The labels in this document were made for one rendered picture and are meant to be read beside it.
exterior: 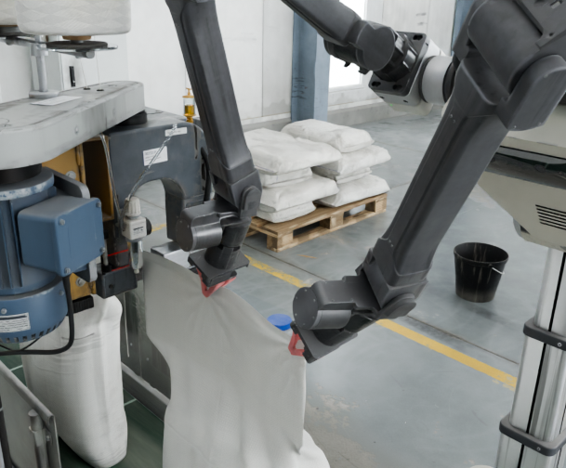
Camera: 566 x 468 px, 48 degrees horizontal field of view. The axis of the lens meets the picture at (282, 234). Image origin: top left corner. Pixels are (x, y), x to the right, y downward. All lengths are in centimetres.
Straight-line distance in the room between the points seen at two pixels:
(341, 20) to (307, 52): 611
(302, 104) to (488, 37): 674
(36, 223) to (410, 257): 51
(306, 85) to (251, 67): 74
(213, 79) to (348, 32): 26
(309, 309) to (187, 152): 60
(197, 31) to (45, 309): 47
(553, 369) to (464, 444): 121
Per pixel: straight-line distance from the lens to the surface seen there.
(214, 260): 114
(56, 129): 98
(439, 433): 265
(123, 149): 126
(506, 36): 57
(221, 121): 99
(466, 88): 62
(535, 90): 56
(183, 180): 135
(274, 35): 702
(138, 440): 195
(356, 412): 268
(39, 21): 99
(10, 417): 180
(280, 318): 154
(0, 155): 93
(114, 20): 100
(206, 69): 95
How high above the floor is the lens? 160
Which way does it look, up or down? 21 degrees down
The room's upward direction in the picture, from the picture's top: 1 degrees clockwise
